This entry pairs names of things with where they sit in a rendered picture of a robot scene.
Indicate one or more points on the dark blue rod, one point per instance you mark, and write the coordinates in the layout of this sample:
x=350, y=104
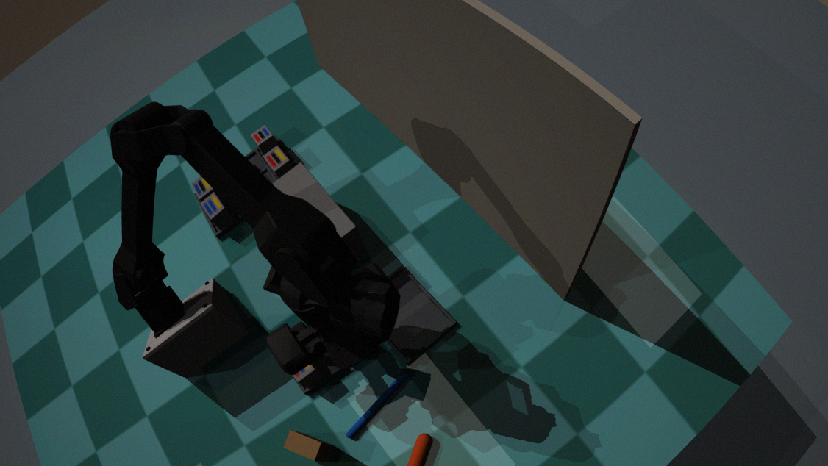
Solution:
x=378, y=403

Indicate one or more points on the brown rectangular block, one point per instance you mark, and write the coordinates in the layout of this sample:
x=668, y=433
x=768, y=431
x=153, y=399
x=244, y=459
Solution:
x=308, y=446

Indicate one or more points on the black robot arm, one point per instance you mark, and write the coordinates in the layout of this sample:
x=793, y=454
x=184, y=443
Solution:
x=291, y=234

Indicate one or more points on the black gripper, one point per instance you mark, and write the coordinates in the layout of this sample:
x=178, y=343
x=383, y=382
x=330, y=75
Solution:
x=297, y=347

